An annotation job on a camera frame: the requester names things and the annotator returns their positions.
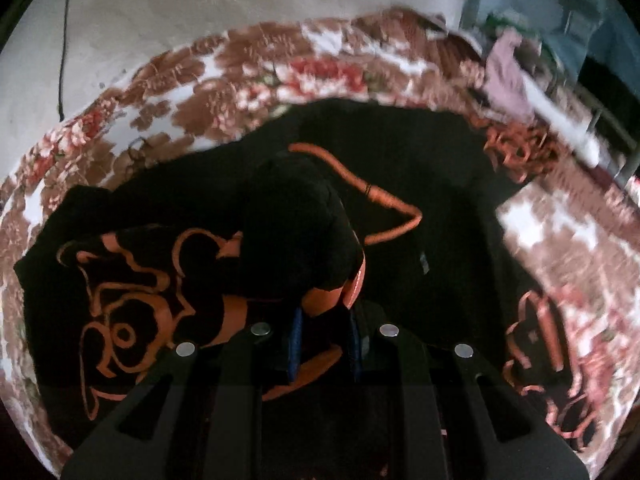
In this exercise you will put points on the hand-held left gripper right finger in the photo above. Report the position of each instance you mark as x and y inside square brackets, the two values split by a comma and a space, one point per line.
[356, 347]

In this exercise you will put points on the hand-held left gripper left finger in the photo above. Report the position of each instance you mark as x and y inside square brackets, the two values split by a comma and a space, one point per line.
[295, 347]

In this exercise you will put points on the black garment with orange print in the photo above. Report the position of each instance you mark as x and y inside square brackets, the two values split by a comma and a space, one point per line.
[425, 170]

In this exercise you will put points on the brown floral blanket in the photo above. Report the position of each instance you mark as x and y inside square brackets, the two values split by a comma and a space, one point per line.
[320, 70]

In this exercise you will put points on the teal cloth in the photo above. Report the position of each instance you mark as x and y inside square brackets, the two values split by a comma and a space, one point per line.
[575, 25]

